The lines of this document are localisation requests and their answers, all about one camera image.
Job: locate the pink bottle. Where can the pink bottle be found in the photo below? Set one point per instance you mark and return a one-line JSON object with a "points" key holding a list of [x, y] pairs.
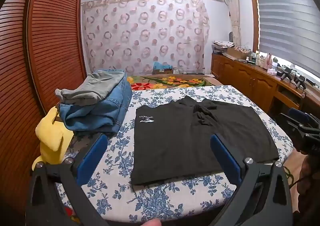
{"points": [[269, 60]]}

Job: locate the black device on stand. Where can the black device on stand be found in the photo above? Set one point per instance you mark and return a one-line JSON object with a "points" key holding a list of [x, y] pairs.
{"points": [[286, 72], [301, 81]]}

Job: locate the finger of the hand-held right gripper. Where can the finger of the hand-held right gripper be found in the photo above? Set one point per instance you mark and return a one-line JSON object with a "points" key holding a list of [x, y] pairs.
{"points": [[300, 118], [308, 141]]}

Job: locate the small dark fan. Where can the small dark fan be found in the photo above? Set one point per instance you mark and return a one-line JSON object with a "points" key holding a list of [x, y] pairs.
{"points": [[231, 36]]}

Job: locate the blue jeans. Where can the blue jeans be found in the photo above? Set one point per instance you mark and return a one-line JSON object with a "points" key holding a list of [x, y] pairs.
{"points": [[100, 113]]}

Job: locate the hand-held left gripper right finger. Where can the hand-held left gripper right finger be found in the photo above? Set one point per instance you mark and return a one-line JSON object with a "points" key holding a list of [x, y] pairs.
{"points": [[225, 161]]}

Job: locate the wooden cabinet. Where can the wooden cabinet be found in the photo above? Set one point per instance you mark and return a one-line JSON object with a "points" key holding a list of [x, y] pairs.
{"points": [[240, 73]]}

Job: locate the circle patterned curtain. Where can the circle patterned curtain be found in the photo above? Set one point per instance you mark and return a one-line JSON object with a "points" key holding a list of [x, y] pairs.
{"points": [[140, 36]]}

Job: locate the blue floral bedsheet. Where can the blue floral bedsheet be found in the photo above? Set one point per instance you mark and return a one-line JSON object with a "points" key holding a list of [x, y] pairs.
{"points": [[120, 156]]}

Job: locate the black pants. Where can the black pants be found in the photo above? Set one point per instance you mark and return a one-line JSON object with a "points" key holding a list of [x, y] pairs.
{"points": [[187, 141]]}

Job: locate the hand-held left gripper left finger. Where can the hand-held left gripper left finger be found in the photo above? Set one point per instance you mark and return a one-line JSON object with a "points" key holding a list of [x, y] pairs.
{"points": [[91, 161]]}

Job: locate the blue cloth bag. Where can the blue cloth bag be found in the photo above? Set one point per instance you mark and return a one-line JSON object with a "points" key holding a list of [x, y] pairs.
{"points": [[161, 66]]}

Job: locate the wooden louvred wardrobe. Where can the wooden louvred wardrobe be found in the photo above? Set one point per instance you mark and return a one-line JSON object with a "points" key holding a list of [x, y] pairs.
{"points": [[50, 41]]}

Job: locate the colourful flower blanket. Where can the colourful flower blanket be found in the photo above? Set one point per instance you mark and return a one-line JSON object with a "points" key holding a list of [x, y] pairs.
{"points": [[175, 81]]}

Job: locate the stack of papers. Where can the stack of papers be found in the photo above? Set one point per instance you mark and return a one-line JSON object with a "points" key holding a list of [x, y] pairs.
{"points": [[221, 46]]}

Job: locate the yellow plush toy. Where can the yellow plush toy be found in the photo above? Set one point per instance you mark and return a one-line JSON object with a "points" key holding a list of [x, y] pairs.
{"points": [[50, 136]]}

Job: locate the person's left hand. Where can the person's left hand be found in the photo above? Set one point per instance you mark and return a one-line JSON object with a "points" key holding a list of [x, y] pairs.
{"points": [[152, 223]]}

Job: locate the cardboard box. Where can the cardboard box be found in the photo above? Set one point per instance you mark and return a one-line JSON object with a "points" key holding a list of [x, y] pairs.
{"points": [[237, 53]]}

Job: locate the beige corner curtain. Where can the beige corner curtain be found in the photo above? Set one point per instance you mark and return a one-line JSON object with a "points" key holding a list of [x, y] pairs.
{"points": [[233, 11]]}

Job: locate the grey pants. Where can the grey pants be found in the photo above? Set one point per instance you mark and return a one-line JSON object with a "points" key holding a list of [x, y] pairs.
{"points": [[95, 86]]}

